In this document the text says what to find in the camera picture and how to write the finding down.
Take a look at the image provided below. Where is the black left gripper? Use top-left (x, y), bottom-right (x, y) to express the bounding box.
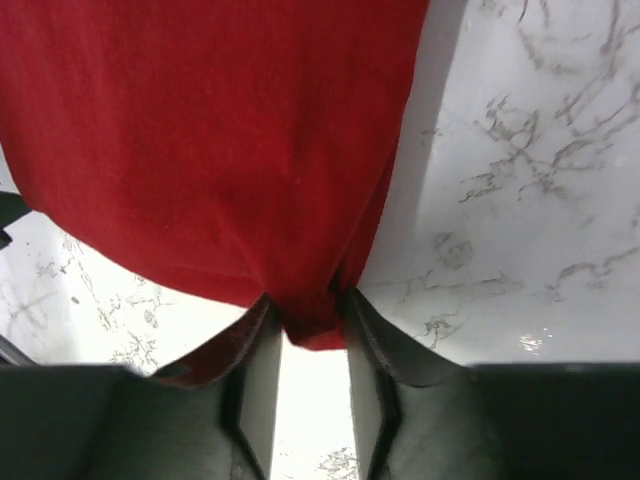
top-left (0, 191), bottom-right (31, 245)

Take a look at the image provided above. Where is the red t-shirt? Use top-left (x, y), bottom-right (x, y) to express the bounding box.
top-left (1, 1), bottom-right (428, 350)

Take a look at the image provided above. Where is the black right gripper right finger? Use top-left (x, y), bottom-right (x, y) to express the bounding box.
top-left (344, 288), bottom-right (639, 479)

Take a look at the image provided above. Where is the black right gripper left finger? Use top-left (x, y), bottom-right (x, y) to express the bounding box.
top-left (1, 296), bottom-right (282, 479)

